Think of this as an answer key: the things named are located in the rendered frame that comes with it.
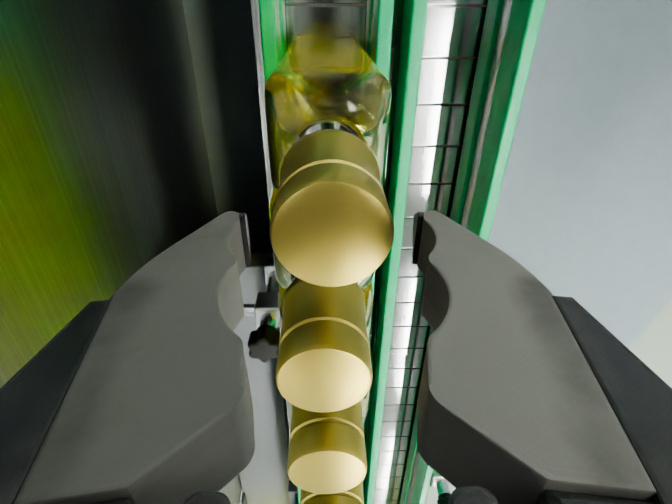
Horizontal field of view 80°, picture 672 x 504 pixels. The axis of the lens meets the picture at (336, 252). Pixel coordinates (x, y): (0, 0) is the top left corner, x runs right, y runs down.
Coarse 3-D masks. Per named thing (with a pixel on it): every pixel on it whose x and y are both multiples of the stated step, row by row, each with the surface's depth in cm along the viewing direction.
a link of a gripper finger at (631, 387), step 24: (576, 312) 8; (576, 336) 7; (600, 336) 7; (600, 360) 7; (624, 360) 7; (600, 384) 6; (624, 384) 6; (648, 384) 6; (624, 408) 6; (648, 408) 6; (648, 432) 6; (648, 456) 5
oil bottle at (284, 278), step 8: (272, 200) 21; (272, 208) 20; (272, 248) 21; (280, 264) 20; (280, 272) 21; (288, 272) 20; (280, 280) 21; (288, 280) 20; (360, 280) 21; (368, 280) 21
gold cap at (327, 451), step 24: (360, 408) 19; (312, 432) 17; (336, 432) 17; (360, 432) 18; (288, 456) 17; (312, 456) 16; (336, 456) 16; (360, 456) 17; (312, 480) 17; (336, 480) 17; (360, 480) 17
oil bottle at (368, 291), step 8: (280, 288) 24; (368, 288) 24; (280, 296) 23; (368, 296) 23; (280, 304) 23; (368, 304) 23; (280, 312) 23; (368, 312) 23; (280, 320) 23; (368, 320) 23; (368, 328) 23; (368, 336) 24
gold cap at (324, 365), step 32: (288, 288) 17; (320, 288) 16; (352, 288) 16; (288, 320) 15; (320, 320) 14; (352, 320) 15; (288, 352) 14; (320, 352) 13; (352, 352) 13; (288, 384) 14; (320, 384) 14; (352, 384) 14
